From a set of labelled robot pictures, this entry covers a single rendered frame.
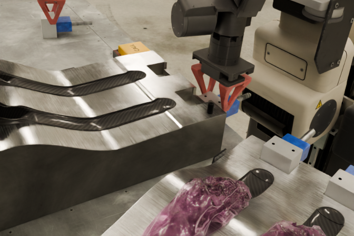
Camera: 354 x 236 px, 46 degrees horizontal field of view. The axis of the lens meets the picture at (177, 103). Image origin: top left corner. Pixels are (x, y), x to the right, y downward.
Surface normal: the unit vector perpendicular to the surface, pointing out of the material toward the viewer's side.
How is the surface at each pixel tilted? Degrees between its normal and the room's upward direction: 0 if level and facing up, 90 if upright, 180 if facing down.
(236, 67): 1
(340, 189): 90
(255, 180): 5
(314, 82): 98
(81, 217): 0
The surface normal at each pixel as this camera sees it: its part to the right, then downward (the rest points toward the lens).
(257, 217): 0.34, -0.91
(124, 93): 0.03, -0.83
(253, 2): 0.30, 0.80
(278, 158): -0.66, 0.36
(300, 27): -0.78, 0.40
